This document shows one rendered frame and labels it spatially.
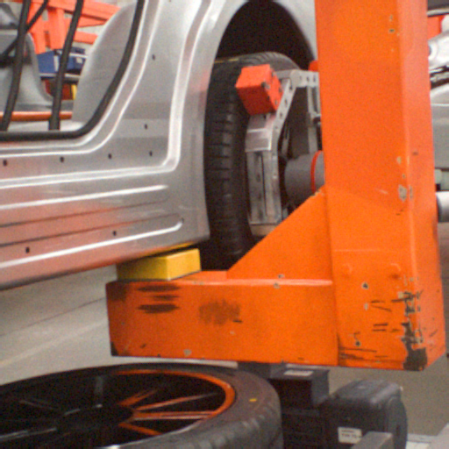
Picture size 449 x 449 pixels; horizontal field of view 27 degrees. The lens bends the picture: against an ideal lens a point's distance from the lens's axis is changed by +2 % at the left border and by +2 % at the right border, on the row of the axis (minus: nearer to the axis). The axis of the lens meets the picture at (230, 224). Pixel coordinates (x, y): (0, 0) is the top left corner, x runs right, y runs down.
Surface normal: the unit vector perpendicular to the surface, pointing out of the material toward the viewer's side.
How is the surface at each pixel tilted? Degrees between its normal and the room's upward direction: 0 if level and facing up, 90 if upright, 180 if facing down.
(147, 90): 90
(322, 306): 90
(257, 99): 135
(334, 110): 90
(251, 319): 90
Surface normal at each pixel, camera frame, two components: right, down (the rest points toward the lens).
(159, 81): 0.88, -0.03
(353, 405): -0.46, -0.29
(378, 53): -0.47, 0.11
